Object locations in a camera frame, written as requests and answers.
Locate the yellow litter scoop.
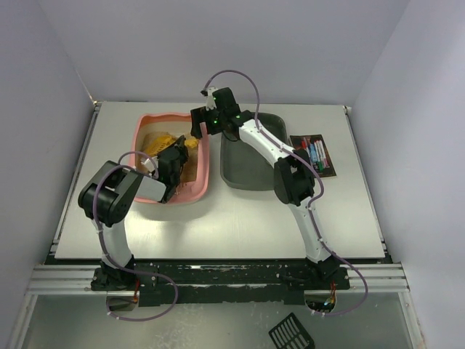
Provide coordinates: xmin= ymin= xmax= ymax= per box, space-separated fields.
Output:
xmin=143 ymin=134 xmax=199 ymax=156

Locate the pink litter box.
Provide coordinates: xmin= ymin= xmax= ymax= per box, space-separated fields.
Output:
xmin=132 ymin=113 xmax=210 ymax=204

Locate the dark grey plastic tray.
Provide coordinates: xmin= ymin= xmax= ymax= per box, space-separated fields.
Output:
xmin=220 ymin=111 xmax=287 ymax=191

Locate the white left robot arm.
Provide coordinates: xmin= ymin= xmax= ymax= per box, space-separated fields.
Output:
xmin=78 ymin=135 xmax=189 ymax=291

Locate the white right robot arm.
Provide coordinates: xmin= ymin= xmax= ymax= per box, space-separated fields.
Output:
xmin=190 ymin=87 xmax=344 ymax=289

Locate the dark hardcover book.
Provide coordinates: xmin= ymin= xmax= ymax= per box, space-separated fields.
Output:
xmin=289 ymin=135 xmax=336 ymax=178

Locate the light blue correction tape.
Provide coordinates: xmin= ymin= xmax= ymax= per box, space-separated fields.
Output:
xmin=308 ymin=143 xmax=318 ymax=163

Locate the green cap white marker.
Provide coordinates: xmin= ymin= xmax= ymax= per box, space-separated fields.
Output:
xmin=313 ymin=140 xmax=327 ymax=172

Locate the pink cap white marker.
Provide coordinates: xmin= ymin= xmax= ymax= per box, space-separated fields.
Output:
xmin=318 ymin=140 xmax=331 ymax=168

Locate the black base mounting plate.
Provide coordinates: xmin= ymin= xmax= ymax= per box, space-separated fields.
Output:
xmin=91 ymin=259 xmax=349 ymax=307

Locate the black slotted spatula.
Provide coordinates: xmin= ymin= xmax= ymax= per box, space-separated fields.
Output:
xmin=268 ymin=313 xmax=315 ymax=349

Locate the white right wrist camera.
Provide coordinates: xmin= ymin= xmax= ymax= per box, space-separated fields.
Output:
xmin=201 ymin=87 xmax=217 ymax=111

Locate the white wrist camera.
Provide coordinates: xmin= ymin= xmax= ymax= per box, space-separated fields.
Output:
xmin=140 ymin=157 xmax=159 ymax=179
xmin=201 ymin=87 xmax=217 ymax=111

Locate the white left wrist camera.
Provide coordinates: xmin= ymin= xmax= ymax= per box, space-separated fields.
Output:
xmin=140 ymin=157 xmax=159 ymax=179

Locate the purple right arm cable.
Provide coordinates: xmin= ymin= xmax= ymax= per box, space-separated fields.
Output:
xmin=201 ymin=69 xmax=368 ymax=317

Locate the aluminium frame rail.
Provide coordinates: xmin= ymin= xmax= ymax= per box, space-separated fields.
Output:
xmin=28 ymin=262 xmax=409 ymax=294

